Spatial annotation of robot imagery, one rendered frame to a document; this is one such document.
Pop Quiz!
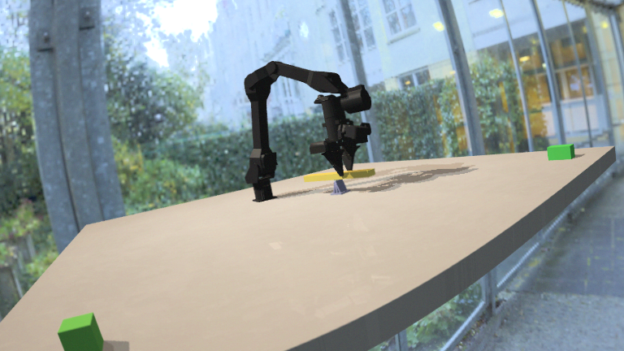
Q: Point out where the yellow bar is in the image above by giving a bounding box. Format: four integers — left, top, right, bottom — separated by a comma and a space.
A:
303, 168, 375, 182

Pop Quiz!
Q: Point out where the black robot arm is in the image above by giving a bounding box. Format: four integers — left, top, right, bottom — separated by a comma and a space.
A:
244, 61, 371, 202

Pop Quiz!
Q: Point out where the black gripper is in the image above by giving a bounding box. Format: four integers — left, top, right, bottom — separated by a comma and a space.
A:
310, 115, 368, 176

